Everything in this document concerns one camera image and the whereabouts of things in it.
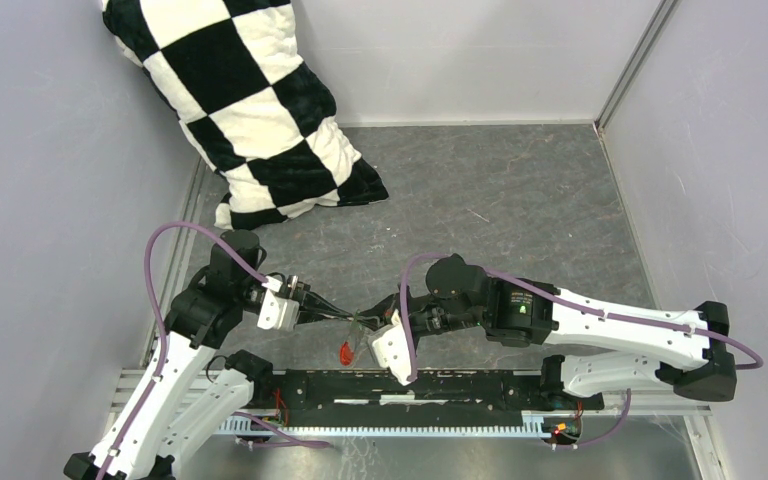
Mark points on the metal key holder red handle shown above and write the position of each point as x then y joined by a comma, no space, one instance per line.
350,350

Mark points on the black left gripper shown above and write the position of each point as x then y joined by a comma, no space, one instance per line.
302,292

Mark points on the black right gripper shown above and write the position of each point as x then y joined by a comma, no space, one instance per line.
379,311

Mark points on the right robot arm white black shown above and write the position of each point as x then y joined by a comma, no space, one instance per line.
683,351

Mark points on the black white checkered pillow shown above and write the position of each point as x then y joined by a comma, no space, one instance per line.
248,103

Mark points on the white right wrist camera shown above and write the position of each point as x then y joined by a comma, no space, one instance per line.
391,350

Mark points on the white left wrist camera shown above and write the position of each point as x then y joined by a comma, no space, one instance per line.
277,313

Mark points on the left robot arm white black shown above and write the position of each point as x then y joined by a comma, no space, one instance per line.
155,436

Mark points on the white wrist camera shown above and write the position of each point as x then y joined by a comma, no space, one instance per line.
277,313
391,350

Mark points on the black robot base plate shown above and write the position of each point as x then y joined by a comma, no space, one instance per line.
438,398

